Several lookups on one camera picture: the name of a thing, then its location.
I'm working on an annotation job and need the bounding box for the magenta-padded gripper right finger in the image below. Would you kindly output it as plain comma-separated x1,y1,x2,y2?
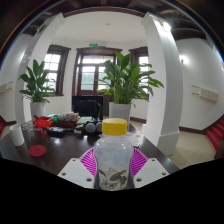
129,147,170,190

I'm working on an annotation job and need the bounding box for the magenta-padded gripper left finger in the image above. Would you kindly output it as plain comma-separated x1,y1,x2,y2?
57,147,98,190

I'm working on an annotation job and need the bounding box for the clear bottle with yellow cap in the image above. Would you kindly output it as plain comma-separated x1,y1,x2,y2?
93,117,134,191

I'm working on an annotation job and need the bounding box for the printed paper leaflet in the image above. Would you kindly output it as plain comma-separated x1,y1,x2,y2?
126,131,145,148

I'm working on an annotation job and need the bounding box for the flat round red coaster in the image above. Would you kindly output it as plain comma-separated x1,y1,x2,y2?
28,144,47,158

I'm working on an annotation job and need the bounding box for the green flat pad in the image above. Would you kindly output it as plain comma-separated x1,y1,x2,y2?
76,115,94,126

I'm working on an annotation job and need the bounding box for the box of small cups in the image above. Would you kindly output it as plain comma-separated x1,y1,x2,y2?
54,111,81,128

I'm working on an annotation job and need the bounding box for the red plastic container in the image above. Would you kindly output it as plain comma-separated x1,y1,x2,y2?
33,115,55,129

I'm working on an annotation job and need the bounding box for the black chair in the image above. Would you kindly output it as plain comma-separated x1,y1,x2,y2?
71,95,104,120

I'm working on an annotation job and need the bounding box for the white speckled cup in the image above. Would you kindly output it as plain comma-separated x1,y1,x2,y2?
9,123,25,147

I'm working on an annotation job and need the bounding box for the red carpeted staircase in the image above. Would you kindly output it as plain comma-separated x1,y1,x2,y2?
205,114,224,153
0,116,6,136

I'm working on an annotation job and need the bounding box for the leafy plant in white pot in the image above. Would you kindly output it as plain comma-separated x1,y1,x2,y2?
18,59,57,118
97,50,165,126

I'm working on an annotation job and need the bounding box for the dark wooden double door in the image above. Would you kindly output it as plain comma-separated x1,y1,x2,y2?
72,46,124,98

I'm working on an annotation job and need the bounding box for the dark-framed window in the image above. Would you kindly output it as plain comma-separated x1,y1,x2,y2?
129,46,150,101
43,44,72,97

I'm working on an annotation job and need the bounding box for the white wall radiator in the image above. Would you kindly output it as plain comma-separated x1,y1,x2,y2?
0,81,14,95
191,84,220,102

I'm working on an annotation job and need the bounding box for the glowing wall lamp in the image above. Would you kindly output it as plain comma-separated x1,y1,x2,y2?
179,54,188,66

